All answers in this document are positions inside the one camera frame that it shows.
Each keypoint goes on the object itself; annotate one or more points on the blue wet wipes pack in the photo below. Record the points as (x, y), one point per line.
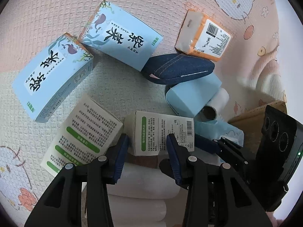
(216, 129)

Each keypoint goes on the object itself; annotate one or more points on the brown cardboard box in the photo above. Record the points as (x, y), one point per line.
(251, 122)

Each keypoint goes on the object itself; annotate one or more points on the white green box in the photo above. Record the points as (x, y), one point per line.
(147, 132)
(86, 134)

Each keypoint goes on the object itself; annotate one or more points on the light blue tea box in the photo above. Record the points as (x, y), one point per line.
(51, 76)
(121, 35)

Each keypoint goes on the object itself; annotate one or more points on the dark blue denim pouch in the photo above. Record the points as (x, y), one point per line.
(172, 69)

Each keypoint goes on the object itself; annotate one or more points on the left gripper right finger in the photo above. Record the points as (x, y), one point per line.
(178, 157)

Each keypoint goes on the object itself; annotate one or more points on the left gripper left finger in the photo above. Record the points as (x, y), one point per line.
(115, 159)

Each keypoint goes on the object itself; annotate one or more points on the white paper roll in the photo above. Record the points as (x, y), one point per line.
(215, 105)
(127, 210)
(143, 183)

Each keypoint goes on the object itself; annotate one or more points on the orange tissue pack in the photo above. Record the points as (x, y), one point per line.
(202, 36)

